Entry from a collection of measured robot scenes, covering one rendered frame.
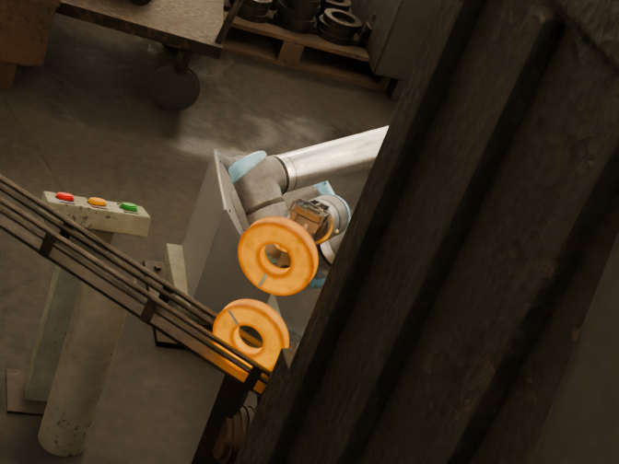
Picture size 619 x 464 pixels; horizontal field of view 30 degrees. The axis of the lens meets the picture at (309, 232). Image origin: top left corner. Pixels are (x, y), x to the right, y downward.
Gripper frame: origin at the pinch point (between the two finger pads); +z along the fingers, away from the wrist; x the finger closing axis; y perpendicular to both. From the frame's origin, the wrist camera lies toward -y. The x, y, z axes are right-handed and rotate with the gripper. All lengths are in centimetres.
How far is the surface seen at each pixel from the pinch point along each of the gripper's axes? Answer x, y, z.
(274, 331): 4.9, -16.5, -3.6
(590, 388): 52, 27, 93
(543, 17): 31, 57, 71
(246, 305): -2.3, -14.3, -3.4
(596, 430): 54, 24, 95
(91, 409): -34, -68, -41
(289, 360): 13.5, -11.3, 21.0
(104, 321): -36, -42, -30
